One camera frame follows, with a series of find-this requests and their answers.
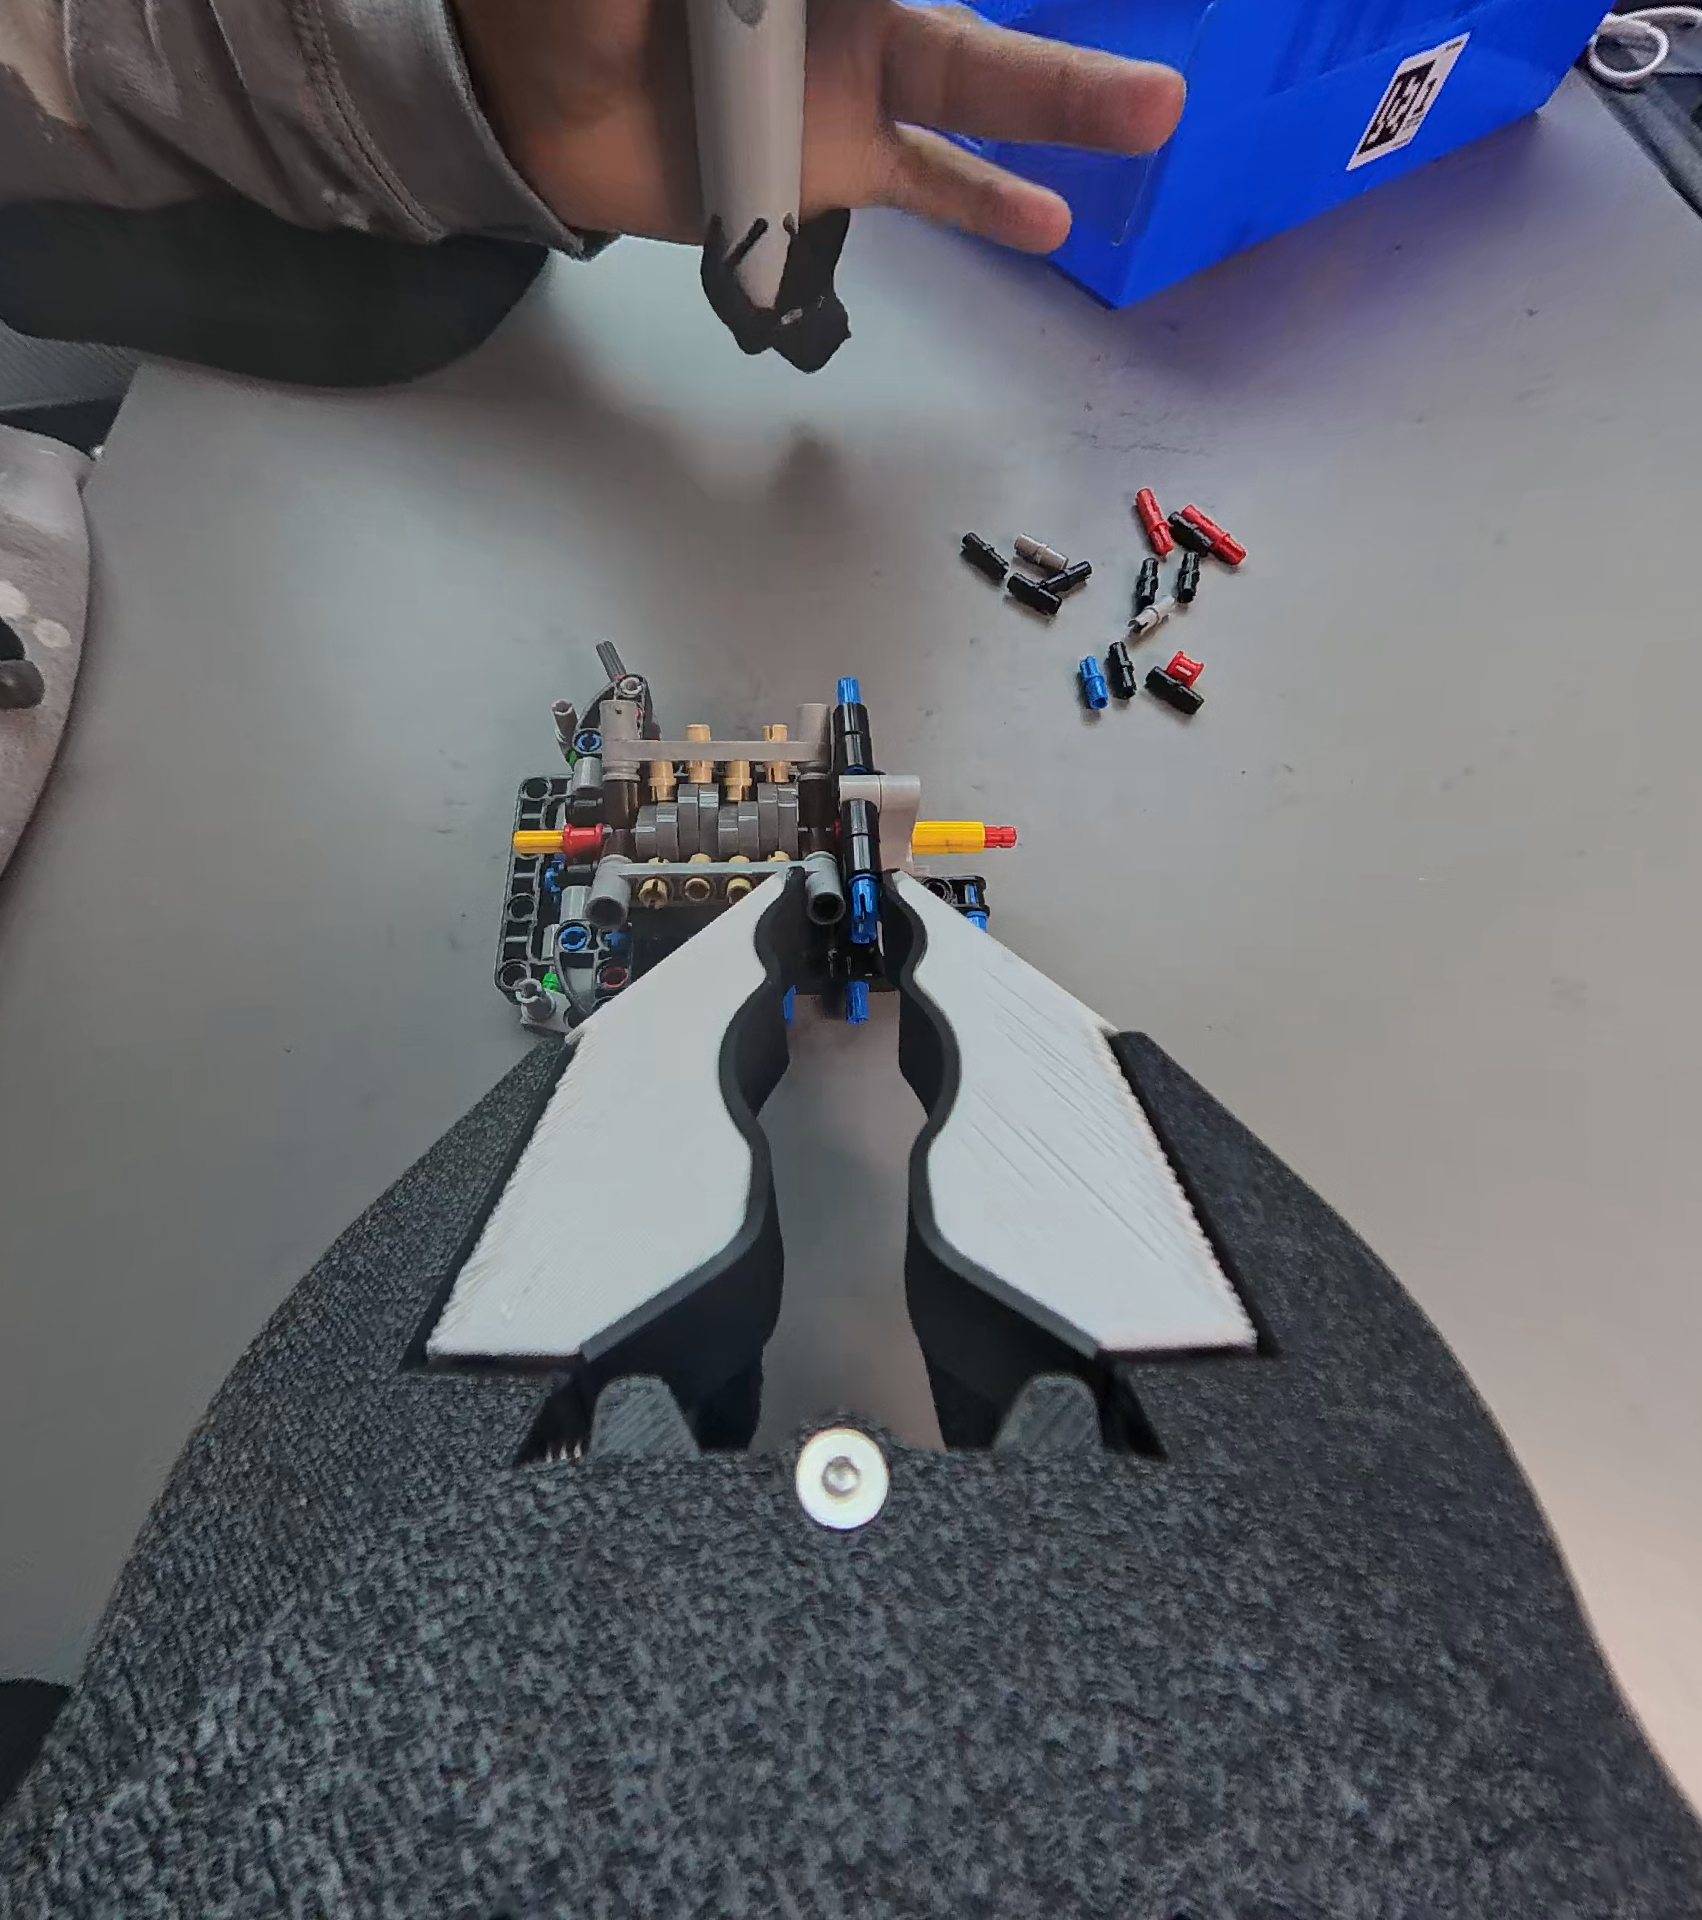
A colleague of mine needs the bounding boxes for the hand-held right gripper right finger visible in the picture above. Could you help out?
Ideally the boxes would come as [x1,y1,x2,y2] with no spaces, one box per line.
[888,870,1262,1453]

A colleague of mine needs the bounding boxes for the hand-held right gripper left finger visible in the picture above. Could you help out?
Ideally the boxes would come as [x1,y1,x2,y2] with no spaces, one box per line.
[421,865,802,1453]

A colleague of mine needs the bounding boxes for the toy brick engine model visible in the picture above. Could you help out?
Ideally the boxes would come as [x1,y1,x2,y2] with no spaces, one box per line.
[508,639,1020,1037]

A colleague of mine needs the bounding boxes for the person's left forearm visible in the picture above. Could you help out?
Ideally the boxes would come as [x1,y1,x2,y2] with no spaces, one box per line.
[0,0,616,260]

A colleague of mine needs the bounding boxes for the person's left hand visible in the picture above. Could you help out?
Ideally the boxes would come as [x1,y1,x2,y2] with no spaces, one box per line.
[463,0,1191,258]

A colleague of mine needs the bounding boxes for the blue storage bin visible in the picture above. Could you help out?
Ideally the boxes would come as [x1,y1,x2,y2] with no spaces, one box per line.
[937,0,1622,312]

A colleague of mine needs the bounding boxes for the black office chair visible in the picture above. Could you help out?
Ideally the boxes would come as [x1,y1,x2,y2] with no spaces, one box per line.
[0,179,553,451]

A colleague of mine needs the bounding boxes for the scattered small brick pieces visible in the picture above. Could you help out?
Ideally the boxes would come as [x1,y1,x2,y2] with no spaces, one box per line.
[956,486,1251,719]

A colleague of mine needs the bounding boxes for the white cable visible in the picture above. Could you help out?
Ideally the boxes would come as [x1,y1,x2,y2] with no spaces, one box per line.
[1587,0,1702,86]

